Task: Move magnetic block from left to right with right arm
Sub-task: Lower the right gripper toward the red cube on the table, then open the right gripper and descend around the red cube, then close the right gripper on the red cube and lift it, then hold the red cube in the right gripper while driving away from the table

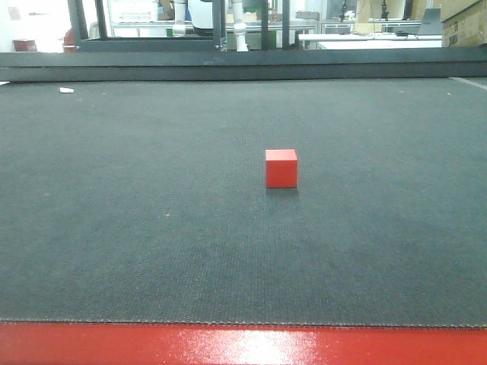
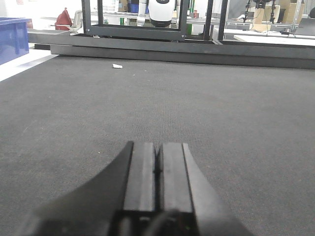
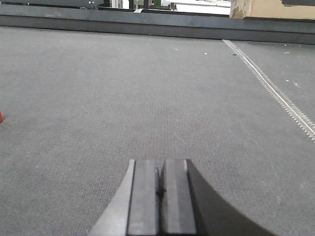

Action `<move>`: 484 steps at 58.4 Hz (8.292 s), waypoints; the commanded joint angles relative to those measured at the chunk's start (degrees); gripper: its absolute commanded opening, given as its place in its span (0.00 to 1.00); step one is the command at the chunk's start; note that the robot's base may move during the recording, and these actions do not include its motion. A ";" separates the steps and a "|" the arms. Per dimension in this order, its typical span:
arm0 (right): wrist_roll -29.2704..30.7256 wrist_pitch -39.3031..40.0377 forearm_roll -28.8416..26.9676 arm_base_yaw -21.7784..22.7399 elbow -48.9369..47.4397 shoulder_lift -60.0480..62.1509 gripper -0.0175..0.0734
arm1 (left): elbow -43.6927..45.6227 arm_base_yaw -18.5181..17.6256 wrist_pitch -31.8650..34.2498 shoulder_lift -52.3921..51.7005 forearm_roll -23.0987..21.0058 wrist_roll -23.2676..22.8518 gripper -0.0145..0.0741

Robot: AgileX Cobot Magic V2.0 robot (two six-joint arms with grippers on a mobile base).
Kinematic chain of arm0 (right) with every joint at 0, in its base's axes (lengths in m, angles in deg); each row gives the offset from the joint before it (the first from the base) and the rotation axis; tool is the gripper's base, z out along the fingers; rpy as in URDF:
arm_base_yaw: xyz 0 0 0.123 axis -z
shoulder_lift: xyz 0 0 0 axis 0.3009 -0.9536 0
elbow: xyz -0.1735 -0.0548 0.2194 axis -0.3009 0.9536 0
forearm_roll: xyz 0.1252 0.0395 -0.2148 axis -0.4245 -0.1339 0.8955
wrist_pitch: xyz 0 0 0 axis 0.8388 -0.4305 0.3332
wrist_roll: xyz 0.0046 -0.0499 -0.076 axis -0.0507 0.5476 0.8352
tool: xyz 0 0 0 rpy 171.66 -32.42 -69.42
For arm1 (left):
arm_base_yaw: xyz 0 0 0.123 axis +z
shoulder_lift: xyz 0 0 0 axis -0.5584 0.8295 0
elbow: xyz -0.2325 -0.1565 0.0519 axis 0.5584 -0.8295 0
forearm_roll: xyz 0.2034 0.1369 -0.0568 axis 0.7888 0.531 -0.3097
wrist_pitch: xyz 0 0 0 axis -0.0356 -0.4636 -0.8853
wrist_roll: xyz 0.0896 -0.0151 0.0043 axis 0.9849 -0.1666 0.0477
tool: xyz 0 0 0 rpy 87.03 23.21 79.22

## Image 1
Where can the red magnetic cube block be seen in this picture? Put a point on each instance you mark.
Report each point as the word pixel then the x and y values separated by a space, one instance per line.
pixel 281 168

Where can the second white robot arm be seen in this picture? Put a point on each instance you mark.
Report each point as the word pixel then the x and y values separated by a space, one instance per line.
pixel 179 26

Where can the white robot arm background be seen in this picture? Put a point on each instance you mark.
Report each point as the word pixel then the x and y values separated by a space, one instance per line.
pixel 239 25

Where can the dark grey woven mat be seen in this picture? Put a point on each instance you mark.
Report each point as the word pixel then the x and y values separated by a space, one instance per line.
pixel 147 202

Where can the white lab table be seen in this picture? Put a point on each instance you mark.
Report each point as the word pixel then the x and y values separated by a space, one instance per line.
pixel 370 41

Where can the small white paper scrap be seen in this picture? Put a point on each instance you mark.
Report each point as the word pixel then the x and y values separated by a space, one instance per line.
pixel 65 90

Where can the red object far left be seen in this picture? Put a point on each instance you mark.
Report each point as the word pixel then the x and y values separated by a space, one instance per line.
pixel 69 44

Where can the cardboard box top right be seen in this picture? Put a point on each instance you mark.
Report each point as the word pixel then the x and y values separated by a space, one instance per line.
pixel 464 23

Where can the black metal frame table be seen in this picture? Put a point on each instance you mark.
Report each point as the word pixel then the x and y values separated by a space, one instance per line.
pixel 147 26

